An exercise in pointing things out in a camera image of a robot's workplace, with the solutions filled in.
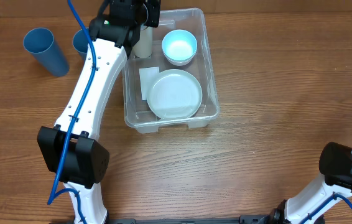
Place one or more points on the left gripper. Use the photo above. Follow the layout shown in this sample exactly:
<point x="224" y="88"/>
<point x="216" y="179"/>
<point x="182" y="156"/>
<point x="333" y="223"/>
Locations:
<point x="155" y="7"/>

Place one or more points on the cream cup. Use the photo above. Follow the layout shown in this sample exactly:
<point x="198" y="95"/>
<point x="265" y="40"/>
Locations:
<point x="143" y="47"/>

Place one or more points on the light blue bowl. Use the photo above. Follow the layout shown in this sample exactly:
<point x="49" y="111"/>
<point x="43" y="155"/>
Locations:
<point x="179" y="44"/>

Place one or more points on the dark blue cup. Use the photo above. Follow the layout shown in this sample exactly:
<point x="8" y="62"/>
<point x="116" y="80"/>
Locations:
<point x="80" y="44"/>
<point x="41" y="44"/>

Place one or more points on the grey plate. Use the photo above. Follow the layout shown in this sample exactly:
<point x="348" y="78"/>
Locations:
<point x="174" y="94"/>

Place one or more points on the grey bowl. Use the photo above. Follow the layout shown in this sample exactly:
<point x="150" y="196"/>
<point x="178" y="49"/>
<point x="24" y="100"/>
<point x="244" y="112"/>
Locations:
<point x="179" y="63"/>

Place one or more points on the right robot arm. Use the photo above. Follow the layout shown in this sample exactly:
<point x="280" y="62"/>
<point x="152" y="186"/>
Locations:
<point x="332" y="185"/>

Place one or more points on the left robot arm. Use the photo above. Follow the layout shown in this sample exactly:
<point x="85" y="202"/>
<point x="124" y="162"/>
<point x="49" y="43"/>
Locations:
<point x="71" y="149"/>

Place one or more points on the white label in bin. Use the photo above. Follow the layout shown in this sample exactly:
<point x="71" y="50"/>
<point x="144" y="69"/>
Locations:
<point x="147" y="76"/>

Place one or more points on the clear plastic storage bin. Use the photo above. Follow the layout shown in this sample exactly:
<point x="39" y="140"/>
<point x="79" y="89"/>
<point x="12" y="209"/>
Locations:
<point x="137" y="113"/>

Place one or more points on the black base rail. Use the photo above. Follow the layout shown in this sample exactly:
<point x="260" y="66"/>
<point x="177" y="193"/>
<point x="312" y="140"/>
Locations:
<point x="243" y="219"/>

